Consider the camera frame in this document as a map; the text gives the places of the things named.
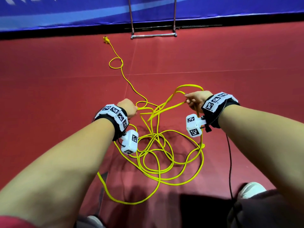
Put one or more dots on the person's dark trousers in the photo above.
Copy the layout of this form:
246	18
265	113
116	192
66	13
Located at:
268	211

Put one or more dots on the black marker wristband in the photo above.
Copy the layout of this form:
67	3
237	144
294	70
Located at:
218	106
113	118

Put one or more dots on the metal rack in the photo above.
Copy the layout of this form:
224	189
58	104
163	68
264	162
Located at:
153	34

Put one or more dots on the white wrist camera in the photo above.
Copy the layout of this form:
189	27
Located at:
129	142
194	125

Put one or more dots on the person's right forearm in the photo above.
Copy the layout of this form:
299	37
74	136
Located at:
266	149

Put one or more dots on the pink shirt sleeve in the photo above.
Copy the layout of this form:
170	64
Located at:
16	222

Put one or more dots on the person's right hand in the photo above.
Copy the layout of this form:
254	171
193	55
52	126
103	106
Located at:
197	99

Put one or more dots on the person's left hand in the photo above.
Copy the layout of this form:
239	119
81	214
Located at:
128	107

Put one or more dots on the person's left forearm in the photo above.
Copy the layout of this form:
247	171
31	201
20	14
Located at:
52	178

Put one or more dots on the blue banner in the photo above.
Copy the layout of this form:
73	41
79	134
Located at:
95	11

